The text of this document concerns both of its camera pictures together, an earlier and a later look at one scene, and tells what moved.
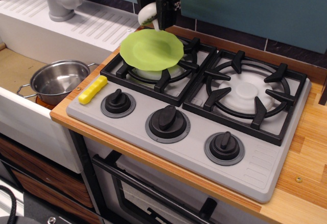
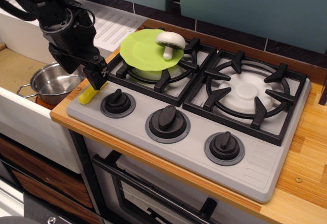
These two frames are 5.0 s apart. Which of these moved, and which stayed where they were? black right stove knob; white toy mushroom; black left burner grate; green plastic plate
Moved: white toy mushroom
Stayed: black left burner grate; green plastic plate; black right stove knob
